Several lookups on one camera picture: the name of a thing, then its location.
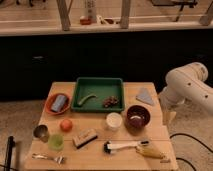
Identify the wooden block eraser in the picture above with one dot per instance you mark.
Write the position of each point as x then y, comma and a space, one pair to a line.
84, 138

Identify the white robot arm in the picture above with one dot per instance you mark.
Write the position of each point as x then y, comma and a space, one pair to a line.
188, 82

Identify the green plastic tray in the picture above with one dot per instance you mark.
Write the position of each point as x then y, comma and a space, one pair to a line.
102, 88

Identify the bunch of dark grapes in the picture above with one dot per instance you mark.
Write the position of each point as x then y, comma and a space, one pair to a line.
110, 101

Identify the green bean pod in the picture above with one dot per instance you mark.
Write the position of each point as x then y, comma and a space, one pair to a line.
84, 99

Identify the white cup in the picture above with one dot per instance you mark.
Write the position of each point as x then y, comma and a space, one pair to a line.
114, 121

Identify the grey triangular cloth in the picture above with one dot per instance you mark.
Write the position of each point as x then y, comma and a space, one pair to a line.
145, 97

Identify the dark red bowl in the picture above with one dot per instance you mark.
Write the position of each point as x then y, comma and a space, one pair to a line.
137, 116

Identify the grey-blue can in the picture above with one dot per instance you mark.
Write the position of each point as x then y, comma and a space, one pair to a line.
58, 103

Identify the orange fruit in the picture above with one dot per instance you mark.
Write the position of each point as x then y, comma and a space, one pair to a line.
66, 125

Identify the orange plastic bowl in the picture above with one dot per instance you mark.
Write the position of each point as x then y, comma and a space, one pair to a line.
50, 101

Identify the wooden table clamp block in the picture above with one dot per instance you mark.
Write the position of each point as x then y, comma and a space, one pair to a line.
168, 116

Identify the red bowl on shelf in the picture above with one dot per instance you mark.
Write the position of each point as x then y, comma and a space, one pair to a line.
84, 21

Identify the yellow banana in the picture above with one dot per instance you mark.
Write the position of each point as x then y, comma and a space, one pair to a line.
149, 152

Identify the green plastic cup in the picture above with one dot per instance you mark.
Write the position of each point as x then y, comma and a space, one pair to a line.
55, 142

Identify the metal cup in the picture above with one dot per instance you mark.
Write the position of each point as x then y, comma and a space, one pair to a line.
42, 133

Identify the white bottle on shelf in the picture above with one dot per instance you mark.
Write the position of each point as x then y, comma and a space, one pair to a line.
90, 7

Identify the metal fork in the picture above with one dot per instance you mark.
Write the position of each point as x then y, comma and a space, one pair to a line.
59, 160

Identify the black pole stand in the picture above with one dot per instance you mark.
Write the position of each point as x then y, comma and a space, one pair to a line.
9, 149

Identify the white handled black brush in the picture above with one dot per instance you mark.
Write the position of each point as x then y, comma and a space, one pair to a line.
110, 147

